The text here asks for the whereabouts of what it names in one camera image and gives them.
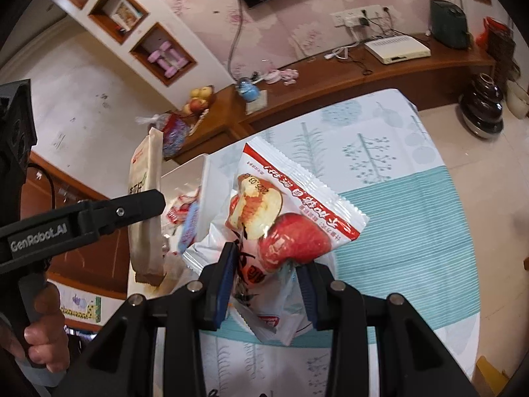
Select white red apple chips bag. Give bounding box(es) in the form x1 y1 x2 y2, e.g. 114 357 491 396
184 137 369 346

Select person's left hand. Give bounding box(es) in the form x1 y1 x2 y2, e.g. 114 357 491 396
24 282 70 373

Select blue red biscuit package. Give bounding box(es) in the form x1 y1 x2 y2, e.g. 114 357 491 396
177 201 199 254

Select white plastic storage bin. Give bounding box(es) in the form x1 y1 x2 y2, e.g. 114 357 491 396
127 154 210 298

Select wooden sideboard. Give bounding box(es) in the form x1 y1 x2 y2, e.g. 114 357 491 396
174 39 495 163

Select bowl of fruit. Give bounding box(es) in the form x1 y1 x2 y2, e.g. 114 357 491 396
181 85 216 116

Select blue kettle ornament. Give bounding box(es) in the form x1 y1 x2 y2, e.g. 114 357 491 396
236 77 261 103

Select pink small ornament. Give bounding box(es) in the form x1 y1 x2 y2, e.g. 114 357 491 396
279 69 300 86

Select pink dumbbells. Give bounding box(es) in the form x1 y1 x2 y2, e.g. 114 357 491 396
148 40 190 79

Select dark ceramic jar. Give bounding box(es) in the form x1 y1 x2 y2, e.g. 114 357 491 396
458 73 504 140

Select white set-top box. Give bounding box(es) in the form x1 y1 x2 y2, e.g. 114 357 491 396
365 35 431 65

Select framed picture in niche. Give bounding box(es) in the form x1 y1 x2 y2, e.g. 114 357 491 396
110 0 143 32

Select red gift bag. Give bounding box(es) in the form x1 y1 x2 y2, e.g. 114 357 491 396
474 16 515 92

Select black cable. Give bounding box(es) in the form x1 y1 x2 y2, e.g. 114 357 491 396
26 162 57 212

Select white wall power strip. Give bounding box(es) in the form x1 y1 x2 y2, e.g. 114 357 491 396
330 5 389 27

